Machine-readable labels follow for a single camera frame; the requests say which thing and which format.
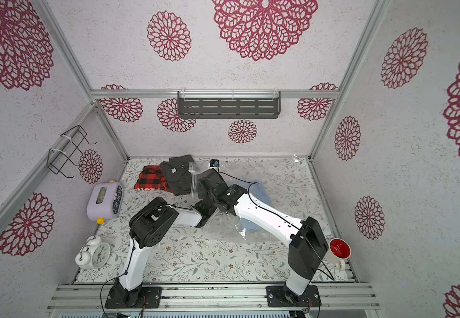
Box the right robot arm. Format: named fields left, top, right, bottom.
left=192, top=168, right=329, bottom=298

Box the white mug red inside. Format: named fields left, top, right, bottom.
left=324, top=238, right=352, bottom=271

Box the dark grey folded shirt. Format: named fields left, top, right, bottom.
left=160, top=154, right=195, bottom=196

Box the dark grey wall shelf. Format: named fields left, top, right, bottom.
left=177, top=91, right=281, bottom=119

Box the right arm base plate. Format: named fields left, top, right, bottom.
left=266, top=285, right=321, bottom=308

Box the light blue shirt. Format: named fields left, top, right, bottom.
left=234, top=181, right=277, bottom=235

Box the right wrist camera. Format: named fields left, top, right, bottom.
left=210, top=159, right=220, bottom=170

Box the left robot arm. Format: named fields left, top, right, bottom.
left=119, top=197, right=217, bottom=292

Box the red black plaid shirt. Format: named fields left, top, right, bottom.
left=134, top=165, right=172, bottom=193

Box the clear plastic vacuum bag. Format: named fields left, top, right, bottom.
left=189, top=161, right=304, bottom=245

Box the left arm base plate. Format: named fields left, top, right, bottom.
left=104, top=285, right=162, bottom=310

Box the black wire wall rack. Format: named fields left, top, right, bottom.
left=45, top=125, right=97, bottom=179

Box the white analog alarm clock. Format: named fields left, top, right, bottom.
left=75, top=235, right=111, bottom=270

